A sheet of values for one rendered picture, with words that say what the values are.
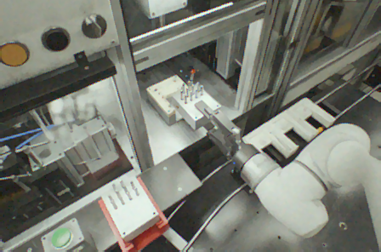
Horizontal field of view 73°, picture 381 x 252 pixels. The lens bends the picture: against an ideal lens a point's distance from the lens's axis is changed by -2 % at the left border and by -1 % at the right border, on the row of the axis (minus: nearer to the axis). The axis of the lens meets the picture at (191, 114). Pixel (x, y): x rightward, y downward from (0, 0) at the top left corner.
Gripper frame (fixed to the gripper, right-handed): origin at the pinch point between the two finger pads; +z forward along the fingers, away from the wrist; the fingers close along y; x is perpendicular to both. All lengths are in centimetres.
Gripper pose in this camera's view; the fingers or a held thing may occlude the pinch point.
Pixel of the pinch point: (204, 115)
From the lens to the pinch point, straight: 79.0
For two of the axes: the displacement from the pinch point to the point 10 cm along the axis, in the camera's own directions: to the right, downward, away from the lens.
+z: -5.8, -6.2, 5.2
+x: -8.1, 4.5, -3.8
